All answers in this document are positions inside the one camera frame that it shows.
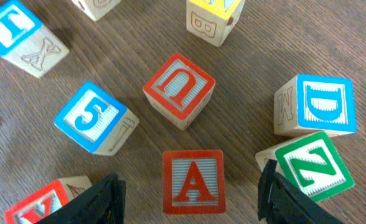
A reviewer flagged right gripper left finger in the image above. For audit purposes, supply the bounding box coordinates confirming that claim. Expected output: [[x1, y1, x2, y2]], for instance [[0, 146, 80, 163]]
[[39, 173, 126, 224]]

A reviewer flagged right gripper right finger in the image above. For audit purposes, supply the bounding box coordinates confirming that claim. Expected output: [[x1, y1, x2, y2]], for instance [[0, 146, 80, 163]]
[[258, 159, 341, 224]]

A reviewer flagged red A block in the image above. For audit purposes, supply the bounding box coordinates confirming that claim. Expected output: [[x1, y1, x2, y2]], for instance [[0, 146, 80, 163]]
[[162, 149, 226, 215]]

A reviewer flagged green Z block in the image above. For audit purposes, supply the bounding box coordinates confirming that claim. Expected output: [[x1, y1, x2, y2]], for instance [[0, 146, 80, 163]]
[[255, 131, 355, 202]]

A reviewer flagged red K block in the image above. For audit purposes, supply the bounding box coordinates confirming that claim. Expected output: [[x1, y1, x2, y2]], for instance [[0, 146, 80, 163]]
[[4, 175, 92, 224]]

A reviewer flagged blue 5 block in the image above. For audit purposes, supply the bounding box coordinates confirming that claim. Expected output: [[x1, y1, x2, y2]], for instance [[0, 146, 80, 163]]
[[54, 81, 139, 156]]

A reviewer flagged blue D block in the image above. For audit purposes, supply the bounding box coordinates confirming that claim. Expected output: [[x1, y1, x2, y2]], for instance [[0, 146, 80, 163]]
[[273, 74, 357, 137]]

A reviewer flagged red U block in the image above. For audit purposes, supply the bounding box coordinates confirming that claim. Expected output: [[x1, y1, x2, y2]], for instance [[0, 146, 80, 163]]
[[143, 53, 216, 130]]

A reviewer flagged yellow block upper left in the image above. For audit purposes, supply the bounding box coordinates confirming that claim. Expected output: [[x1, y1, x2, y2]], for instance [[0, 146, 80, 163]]
[[186, 0, 245, 47]]

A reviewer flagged green J block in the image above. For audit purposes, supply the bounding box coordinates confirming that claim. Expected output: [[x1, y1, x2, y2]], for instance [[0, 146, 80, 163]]
[[72, 0, 121, 21]]

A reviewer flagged blue I block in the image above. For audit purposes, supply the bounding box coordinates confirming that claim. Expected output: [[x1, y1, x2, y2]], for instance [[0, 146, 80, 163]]
[[0, 0, 69, 78]]

